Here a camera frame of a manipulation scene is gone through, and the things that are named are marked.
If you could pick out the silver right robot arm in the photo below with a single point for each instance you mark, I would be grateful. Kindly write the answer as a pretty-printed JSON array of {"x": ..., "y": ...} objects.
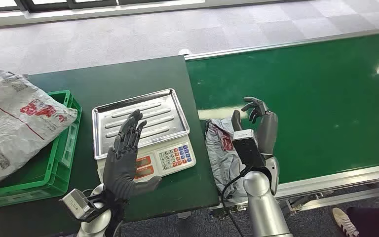
[{"x": 264, "y": 202}]

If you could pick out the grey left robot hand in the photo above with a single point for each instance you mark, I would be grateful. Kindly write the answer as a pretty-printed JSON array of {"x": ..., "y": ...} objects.
[{"x": 121, "y": 166}]

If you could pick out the green plastic crate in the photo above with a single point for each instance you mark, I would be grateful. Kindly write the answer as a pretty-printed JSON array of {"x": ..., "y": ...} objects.
[{"x": 45, "y": 176}]

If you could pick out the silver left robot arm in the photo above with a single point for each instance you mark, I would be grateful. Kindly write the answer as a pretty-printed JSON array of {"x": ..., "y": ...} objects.
[{"x": 94, "y": 225}]

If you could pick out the person's leg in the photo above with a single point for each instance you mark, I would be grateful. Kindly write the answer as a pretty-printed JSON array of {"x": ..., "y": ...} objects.
[{"x": 376, "y": 222}]

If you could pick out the green conveyor belt machine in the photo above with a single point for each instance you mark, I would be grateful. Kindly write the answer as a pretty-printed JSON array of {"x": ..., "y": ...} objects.
[{"x": 307, "y": 108}]

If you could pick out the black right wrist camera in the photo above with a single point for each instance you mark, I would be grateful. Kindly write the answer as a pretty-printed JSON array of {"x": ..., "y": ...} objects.
[{"x": 248, "y": 149}]

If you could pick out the person's shoe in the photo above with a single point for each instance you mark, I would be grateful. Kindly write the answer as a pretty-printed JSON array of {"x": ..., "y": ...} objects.
[{"x": 343, "y": 222}]

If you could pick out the white table foot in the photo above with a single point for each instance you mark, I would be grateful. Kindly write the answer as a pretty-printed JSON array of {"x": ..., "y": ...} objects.
[
  {"x": 185, "y": 51},
  {"x": 184, "y": 215}
]

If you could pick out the grey plastic mailer package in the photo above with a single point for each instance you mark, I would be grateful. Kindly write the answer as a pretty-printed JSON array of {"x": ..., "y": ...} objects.
[{"x": 222, "y": 157}]

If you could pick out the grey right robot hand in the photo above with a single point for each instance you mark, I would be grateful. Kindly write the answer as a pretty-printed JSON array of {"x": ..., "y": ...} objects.
[{"x": 268, "y": 130}]

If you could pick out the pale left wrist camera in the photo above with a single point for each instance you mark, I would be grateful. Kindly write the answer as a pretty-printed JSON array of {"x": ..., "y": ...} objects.
[{"x": 76, "y": 204}]

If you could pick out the electronic scale with steel tray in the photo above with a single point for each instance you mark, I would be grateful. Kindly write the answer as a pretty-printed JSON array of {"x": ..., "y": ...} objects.
[{"x": 163, "y": 114}]

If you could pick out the large white mailer package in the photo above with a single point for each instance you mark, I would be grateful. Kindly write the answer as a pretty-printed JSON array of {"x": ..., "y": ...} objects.
[{"x": 9, "y": 130}]

